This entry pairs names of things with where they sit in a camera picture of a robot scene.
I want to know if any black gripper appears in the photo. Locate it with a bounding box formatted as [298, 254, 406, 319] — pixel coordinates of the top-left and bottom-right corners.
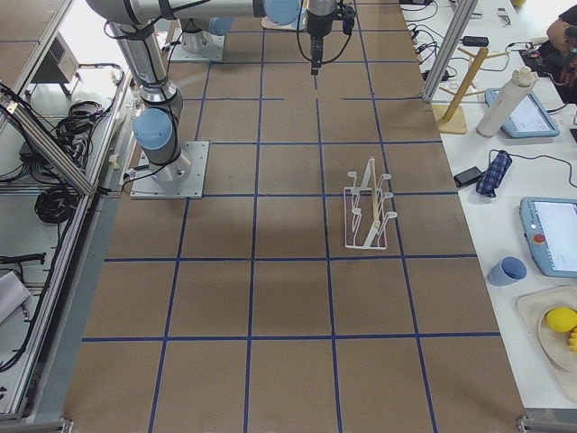
[306, 0, 336, 75]

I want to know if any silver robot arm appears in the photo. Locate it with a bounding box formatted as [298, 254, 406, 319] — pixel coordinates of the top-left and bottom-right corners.
[179, 17, 234, 55]
[88, 1, 338, 186]

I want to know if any blue cup on desk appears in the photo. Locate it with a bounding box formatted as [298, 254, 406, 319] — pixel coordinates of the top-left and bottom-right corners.
[487, 256, 527, 287]

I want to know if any wooden mug tree stand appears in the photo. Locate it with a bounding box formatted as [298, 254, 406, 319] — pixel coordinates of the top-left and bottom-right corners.
[432, 47, 509, 134]

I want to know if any black power adapter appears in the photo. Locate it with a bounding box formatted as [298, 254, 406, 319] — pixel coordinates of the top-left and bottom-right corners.
[453, 166, 484, 189]

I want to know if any white cylinder bottle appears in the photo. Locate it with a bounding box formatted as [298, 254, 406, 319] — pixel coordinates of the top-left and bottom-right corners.
[476, 66, 538, 137]

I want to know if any folded blue plaid umbrella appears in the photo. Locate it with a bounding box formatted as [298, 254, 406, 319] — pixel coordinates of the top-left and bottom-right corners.
[476, 151, 512, 198]

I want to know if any blue teach pendant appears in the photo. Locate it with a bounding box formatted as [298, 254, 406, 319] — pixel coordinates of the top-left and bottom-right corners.
[485, 86, 560, 139]
[519, 197, 576, 278]

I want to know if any beige tray on desk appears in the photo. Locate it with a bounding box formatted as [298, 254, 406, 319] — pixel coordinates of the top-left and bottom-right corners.
[516, 286, 576, 402]

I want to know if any yellow lemon toy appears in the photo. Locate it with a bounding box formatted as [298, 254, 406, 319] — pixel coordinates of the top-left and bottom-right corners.
[545, 307, 577, 333]

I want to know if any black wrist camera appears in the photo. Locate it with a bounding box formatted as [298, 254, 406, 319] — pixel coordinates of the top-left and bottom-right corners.
[340, 5, 356, 36]

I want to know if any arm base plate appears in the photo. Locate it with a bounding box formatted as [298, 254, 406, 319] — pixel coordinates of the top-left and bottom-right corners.
[130, 141, 209, 199]
[171, 32, 225, 63]

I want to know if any white wire cup rack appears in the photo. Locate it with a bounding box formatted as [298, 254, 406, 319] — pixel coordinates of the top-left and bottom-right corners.
[343, 157, 398, 251]

